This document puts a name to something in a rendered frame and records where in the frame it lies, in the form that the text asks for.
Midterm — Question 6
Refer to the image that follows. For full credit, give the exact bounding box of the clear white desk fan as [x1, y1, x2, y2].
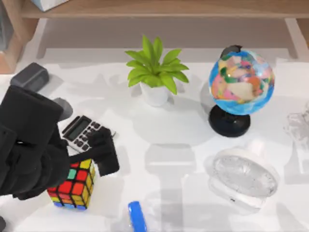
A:
[208, 139, 281, 215]

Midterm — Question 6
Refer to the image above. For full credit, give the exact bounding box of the wooden shelf unit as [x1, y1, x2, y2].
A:
[0, 0, 309, 74]

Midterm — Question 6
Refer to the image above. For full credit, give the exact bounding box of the multicoloured puzzle cube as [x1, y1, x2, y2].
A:
[47, 158, 98, 211]

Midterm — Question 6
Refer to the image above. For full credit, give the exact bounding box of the dark grey rounded box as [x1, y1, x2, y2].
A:
[10, 62, 50, 92]

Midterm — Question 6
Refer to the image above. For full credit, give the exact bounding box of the grey calculator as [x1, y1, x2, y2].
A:
[61, 115, 116, 153]

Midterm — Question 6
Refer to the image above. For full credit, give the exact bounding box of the pale blue box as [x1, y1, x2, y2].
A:
[30, 0, 70, 12]

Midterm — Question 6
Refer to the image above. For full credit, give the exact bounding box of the colourful globe on black base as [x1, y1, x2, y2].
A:
[208, 44, 276, 138]

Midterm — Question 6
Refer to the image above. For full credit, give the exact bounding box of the blue marker pen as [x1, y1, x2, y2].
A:
[127, 200, 148, 232]

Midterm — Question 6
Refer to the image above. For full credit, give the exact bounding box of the green plant in white pot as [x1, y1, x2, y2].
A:
[124, 34, 190, 107]

